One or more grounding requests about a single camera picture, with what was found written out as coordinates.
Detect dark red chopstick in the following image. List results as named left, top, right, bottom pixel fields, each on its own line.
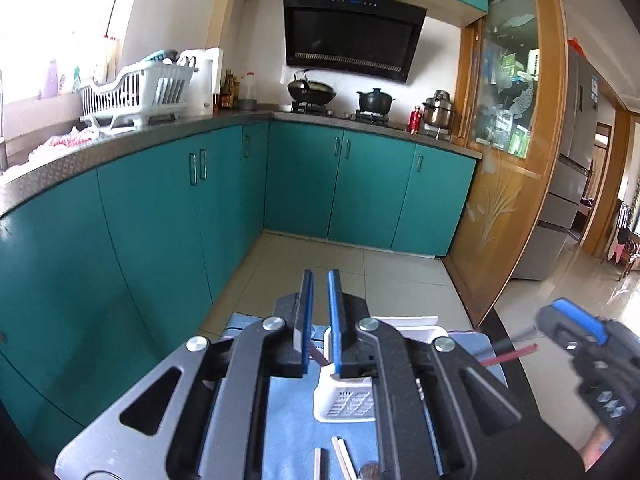
left=480, top=344, right=538, bottom=367

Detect black gas stove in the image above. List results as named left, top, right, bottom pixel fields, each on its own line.
left=290, top=101, right=392, bottom=127

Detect white cutting board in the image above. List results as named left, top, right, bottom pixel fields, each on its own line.
left=180, top=48, right=224, bottom=116

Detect white chopstick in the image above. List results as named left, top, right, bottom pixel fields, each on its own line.
left=331, top=437, right=358, bottom=480

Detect white dish rack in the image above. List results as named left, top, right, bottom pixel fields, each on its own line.
left=80, top=61, right=198, bottom=129

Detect black range hood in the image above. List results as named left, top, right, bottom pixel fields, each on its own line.
left=283, top=0, right=426, bottom=82

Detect black clay pot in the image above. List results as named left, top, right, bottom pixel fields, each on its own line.
left=358, top=88, right=394, bottom=115

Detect beige chopstick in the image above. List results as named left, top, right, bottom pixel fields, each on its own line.
left=312, top=448, right=323, bottom=480

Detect white oil bottle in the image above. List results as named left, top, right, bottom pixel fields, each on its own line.
left=238, top=72, right=257, bottom=110

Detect red canister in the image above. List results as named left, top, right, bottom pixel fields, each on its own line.
left=407, top=105, right=422, bottom=134

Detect wooden glass sliding door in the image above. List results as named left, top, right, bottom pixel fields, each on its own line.
left=445, top=0, right=568, bottom=327

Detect black wok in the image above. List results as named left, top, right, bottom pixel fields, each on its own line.
left=286, top=68, right=336, bottom=106

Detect steel stock pot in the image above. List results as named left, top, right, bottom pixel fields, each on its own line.
left=423, top=90, right=454, bottom=129

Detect blue striped towel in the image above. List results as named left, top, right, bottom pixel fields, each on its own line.
left=221, top=313, right=496, bottom=479

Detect silver refrigerator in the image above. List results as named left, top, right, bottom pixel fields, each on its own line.
left=512, top=46, right=599, bottom=281

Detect white plastic utensil basket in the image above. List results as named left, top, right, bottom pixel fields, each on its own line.
left=312, top=314, right=452, bottom=424

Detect dark sauce bottles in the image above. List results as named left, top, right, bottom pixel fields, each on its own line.
left=219, top=70, right=238, bottom=110

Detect person's right hand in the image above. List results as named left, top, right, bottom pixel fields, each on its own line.
left=579, top=424, right=614, bottom=470

